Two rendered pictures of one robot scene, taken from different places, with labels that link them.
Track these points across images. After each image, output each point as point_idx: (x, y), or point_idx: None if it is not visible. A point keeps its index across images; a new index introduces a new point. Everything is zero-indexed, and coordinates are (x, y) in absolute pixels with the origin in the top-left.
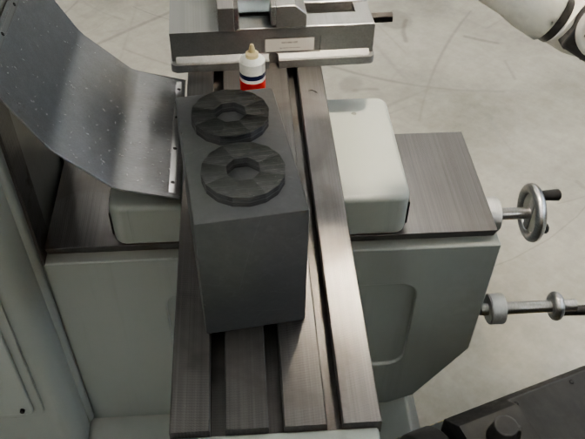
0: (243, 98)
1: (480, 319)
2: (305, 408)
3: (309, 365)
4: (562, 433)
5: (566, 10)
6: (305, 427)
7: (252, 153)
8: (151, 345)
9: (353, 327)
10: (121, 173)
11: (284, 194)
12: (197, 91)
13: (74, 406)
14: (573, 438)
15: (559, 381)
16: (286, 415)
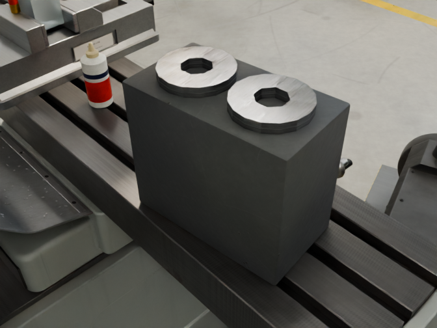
0: (192, 53)
1: None
2: (409, 287)
3: (371, 255)
4: (428, 232)
5: None
6: (423, 301)
7: (261, 83)
8: None
9: (363, 210)
10: (23, 218)
11: (318, 103)
12: (40, 114)
13: None
14: (435, 232)
15: (395, 204)
16: (404, 302)
